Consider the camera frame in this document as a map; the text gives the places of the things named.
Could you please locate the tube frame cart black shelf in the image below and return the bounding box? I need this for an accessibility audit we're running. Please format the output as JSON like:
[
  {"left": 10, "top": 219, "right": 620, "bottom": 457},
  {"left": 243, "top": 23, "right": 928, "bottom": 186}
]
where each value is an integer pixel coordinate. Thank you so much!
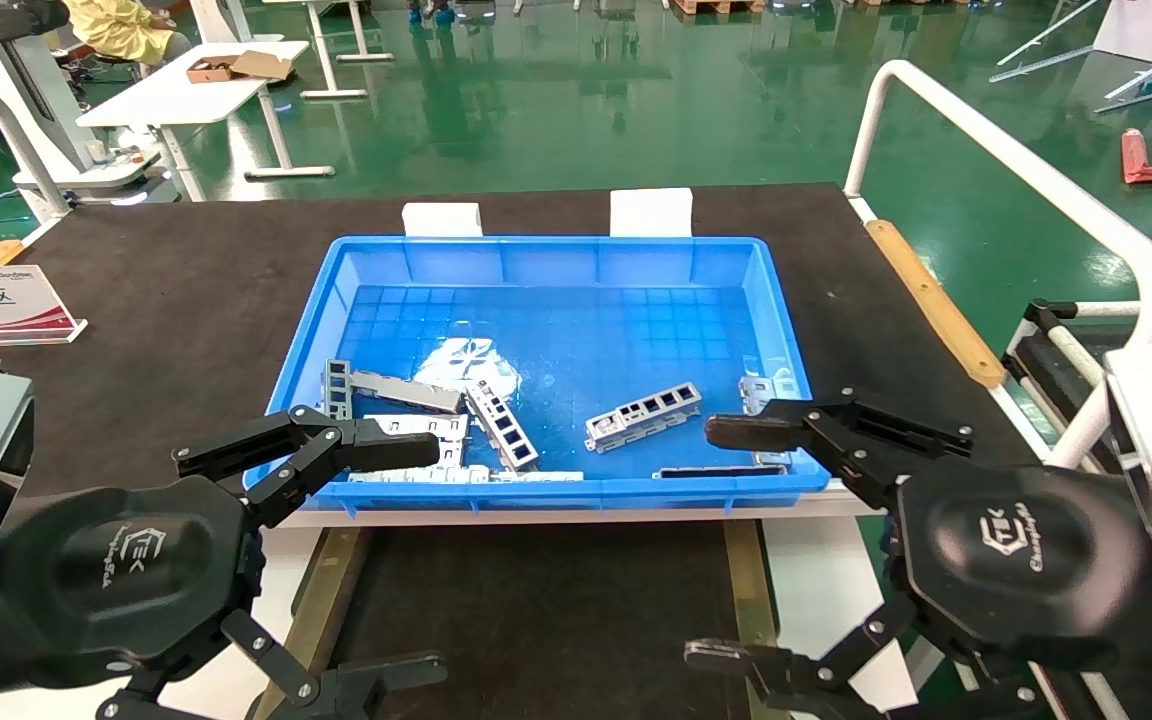
[{"left": 1001, "top": 298, "right": 1152, "bottom": 471}]

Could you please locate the white metal bar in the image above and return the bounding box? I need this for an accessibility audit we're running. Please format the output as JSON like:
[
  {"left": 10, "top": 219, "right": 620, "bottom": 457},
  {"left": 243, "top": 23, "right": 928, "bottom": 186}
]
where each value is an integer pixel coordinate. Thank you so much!
[{"left": 989, "top": 45, "right": 1097, "bottom": 83}]

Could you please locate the grey perforated metal bracket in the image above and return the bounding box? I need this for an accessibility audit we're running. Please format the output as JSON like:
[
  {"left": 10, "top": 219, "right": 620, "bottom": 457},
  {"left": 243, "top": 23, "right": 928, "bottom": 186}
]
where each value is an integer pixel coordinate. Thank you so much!
[
  {"left": 463, "top": 382, "right": 542, "bottom": 474},
  {"left": 584, "top": 382, "right": 705, "bottom": 454}
]

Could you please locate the white table with cardboard box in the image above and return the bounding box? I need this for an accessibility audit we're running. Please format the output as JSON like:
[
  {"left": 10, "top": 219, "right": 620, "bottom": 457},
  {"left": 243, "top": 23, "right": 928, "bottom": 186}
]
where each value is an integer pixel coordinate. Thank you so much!
[{"left": 76, "top": 40, "right": 337, "bottom": 203}]

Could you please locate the blue plastic bin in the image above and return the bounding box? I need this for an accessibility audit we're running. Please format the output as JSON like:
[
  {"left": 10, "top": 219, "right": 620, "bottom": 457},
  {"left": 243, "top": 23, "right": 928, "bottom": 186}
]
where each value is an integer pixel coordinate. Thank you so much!
[{"left": 244, "top": 235, "right": 832, "bottom": 513}]

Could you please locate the open cardboard box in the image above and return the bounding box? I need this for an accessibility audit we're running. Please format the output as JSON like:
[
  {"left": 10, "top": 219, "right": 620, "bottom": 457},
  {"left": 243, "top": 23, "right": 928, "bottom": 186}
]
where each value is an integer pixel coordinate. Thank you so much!
[{"left": 186, "top": 50, "right": 295, "bottom": 84}]

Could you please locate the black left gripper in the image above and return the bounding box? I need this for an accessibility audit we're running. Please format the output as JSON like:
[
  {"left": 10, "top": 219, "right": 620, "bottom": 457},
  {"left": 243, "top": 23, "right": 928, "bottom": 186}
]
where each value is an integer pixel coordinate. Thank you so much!
[{"left": 0, "top": 405, "right": 448, "bottom": 720}]

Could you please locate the long wooden edge strip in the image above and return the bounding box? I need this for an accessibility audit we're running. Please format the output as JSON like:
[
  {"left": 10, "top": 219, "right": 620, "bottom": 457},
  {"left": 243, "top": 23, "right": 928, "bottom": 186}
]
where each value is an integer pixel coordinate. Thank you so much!
[{"left": 866, "top": 220, "right": 1007, "bottom": 391}]

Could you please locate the white foam block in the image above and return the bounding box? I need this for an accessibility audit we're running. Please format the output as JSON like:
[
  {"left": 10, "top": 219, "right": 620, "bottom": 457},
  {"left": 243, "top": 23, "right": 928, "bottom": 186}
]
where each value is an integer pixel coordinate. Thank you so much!
[
  {"left": 609, "top": 188, "right": 695, "bottom": 239},
  {"left": 402, "top": 202, "right": 485, "bottom": 239}
]

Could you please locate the white panel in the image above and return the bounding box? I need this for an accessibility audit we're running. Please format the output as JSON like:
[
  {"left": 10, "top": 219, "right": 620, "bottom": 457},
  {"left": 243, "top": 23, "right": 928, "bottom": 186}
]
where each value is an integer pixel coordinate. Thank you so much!
[{"left": 1094, "top": 0, "right": 1152, "bottom": 63}]

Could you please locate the dark metal strip part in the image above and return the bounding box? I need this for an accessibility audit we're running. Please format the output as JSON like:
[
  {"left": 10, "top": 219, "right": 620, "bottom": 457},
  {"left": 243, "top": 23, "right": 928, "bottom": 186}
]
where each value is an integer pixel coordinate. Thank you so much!
[{"left": 654, "top": 464, "right": 789, "bottom": 480}]

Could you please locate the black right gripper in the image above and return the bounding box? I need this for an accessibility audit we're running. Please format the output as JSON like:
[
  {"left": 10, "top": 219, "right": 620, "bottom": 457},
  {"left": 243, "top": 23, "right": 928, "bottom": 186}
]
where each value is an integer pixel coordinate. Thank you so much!
[{"left": 686, "top": 390, "right": 1152, "bottom": 720}]

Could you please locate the person in yellow clothes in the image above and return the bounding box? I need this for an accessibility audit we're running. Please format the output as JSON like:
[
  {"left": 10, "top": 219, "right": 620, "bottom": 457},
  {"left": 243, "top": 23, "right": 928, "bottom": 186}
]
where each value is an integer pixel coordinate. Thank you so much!
[{"left": 64, "top": 0, "right": 192, "bottom": 63}]

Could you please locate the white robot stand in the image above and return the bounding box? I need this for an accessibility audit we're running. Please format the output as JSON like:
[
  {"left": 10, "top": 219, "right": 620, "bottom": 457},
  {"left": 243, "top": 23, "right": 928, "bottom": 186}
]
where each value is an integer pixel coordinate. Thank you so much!
[{"left": 0, "top": 0, "right": 177, "bottom": 208}]

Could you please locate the white low platform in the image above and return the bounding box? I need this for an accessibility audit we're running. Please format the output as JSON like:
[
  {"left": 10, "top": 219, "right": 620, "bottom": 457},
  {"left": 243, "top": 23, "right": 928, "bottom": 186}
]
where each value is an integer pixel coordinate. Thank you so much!
[{"left": 0, "top": 485, "right": 937, "bottom": 720}]

